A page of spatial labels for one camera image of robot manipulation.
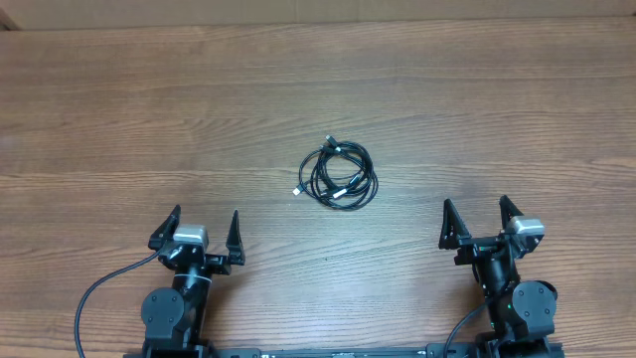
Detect black cable with silver plugs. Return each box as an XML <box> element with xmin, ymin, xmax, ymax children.
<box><xmin>312</xmin><ymin>134</ymin><xmax>380</xmax><ymax>212</ymax></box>

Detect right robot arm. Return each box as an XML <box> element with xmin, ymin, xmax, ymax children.
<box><xmin>438</xmin><ymin>195</ymin><xmax>564</xmax><ymax>358</ymax></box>

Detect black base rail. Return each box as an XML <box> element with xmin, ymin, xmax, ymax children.
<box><xmin>123</xmin><ymin>341</ymin><xmax>565</xmax><ymax>358</ymax></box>

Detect short black USB cable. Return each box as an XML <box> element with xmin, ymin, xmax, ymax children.
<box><xmin>310</xmin><ymin>141</ymin><xmax>372</xmax><ymax>200</ymax></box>

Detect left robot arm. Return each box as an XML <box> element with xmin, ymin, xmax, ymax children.
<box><xmin>140</xmin><ymin>206</ymin><xmax>245</xmax><ymax>357</ymax></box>

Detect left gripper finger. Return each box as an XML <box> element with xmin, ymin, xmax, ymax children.
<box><xmin>148</xmin><ymin>205</ymin><xmax>181</xmax><ymax>251</ymax></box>
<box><xmin>226</xmin><ymin>210</ymin><xmax>245</xmax><ymax>266</ymax></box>

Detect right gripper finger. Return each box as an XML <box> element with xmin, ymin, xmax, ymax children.
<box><xmin>438</xmin><ymin>199</ymin><xmax>471</xmax><ymax>250</ymax></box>
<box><xmin>499</xmin><ymin>195</ymin><xmax>524</xmax><ymax>230</ymax></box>

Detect black USB-A cable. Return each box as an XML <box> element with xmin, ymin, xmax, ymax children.
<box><xmin>291</xmin><ymin>143</ymin><xmax>375</xmax><ymax>205</ymax></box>

